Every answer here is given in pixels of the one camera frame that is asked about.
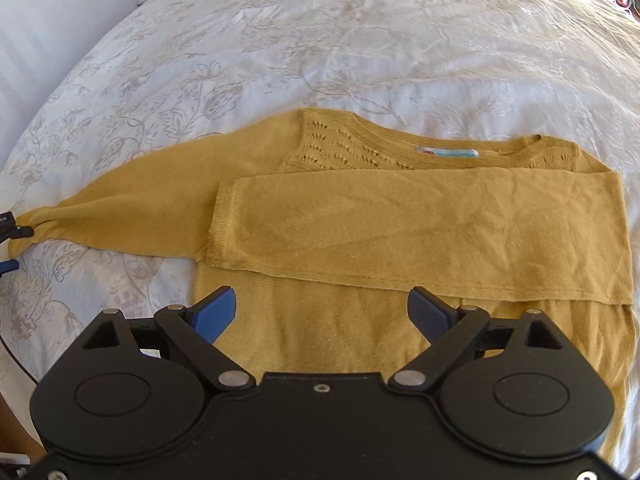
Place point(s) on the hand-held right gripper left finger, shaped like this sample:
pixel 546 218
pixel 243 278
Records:
pixel 217 317

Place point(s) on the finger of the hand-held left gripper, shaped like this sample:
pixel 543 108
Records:
pixel 20 233
pixel 9 266

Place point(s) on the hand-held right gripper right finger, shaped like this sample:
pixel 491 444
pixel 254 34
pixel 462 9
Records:
pixel 429 317

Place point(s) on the mustard yellow knit sweater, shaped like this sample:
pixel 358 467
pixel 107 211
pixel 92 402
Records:
pixel 375 220

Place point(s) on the white radiator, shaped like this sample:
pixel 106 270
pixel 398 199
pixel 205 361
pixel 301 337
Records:
pixel 12 65

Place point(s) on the white floral bedspread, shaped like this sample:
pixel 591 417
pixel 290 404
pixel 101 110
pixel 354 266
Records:
pixel 300 60

